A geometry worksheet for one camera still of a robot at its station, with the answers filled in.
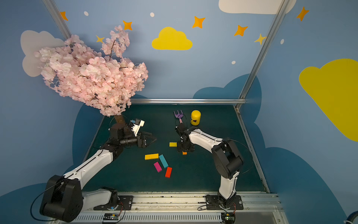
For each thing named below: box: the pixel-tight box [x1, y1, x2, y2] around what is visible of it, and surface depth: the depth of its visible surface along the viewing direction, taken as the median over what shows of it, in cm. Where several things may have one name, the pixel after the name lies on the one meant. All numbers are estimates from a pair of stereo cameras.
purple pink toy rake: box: [173, 109, 184, 124], surface depth 117 cm
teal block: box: [158, 154, 169, 169], surface depth 90 cm
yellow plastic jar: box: [190, 109, 202, 126], surface depth 106 cm
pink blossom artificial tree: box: [33, 25, 149, 126], surface depth 67 cm
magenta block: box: [153, 161, 163, 173], surface depth 88 cm
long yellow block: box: [144, 153, 159, 161], surface depth 92 cm
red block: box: [165, 166, 173, 179], surface depth 86 cm
